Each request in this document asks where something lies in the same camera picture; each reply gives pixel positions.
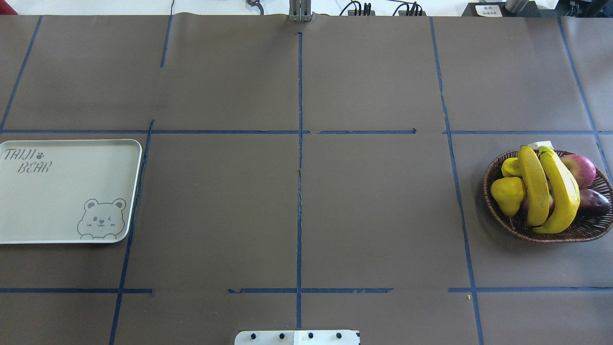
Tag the yellow banana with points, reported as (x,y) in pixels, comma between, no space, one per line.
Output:
(565,193)
(535,181)

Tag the paper basket tag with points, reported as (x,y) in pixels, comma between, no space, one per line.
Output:
(543,143)

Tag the brown wicker basket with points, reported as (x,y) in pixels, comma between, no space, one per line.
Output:
(584,227)

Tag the pale green bear tray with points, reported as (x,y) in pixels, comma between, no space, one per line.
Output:
(67,191)

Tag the pink red apple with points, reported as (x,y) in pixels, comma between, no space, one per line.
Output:
(582,169)

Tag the grey aluminium post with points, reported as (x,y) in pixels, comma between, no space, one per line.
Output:
(300,11)

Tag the white mount base plate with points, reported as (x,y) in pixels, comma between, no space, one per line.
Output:
(298,337)

